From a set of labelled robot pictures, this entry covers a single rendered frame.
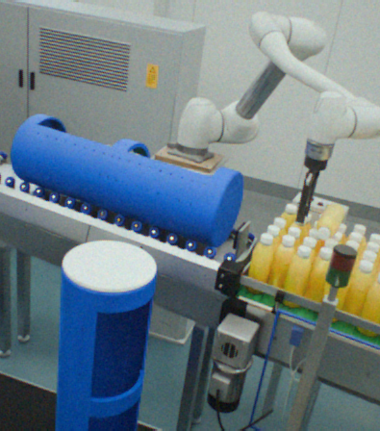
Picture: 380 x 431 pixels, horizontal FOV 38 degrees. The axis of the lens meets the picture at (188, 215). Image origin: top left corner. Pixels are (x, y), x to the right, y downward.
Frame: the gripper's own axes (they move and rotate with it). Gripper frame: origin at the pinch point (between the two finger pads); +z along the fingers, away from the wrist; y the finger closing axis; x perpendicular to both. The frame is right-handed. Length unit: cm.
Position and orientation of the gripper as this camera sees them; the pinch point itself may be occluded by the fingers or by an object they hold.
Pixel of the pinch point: (303, 211)
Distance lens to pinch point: 193.4
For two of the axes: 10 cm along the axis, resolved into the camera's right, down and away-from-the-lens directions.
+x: 8.9, 3.0, -3.3
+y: -4.3, 3.5, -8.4
